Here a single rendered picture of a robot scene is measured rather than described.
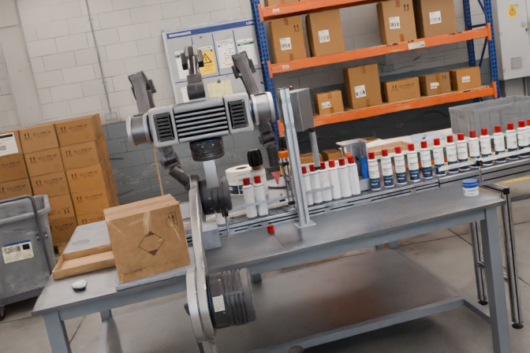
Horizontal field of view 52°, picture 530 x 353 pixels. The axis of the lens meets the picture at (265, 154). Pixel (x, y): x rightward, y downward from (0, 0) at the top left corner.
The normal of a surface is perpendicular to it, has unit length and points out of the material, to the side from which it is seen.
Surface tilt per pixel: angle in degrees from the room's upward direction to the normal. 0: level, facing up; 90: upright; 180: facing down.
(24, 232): 94
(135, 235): 90
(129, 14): 90
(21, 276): 94
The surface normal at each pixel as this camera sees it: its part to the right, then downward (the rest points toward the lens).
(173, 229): 0.33, 0.10
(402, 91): 0.05, 0.16
